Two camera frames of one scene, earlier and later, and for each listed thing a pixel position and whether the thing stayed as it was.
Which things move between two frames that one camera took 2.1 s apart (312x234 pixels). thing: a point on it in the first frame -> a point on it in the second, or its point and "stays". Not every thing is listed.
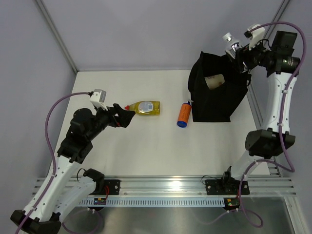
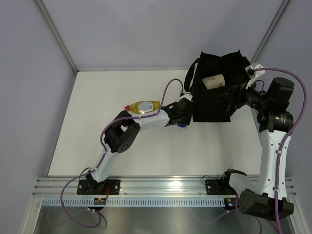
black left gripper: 124,116 -> 185,119
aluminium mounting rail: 185,186 stays
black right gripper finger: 242,63 -> 224,100
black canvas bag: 216,105 stays
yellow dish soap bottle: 150,108 stays
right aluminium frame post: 277,16 stays
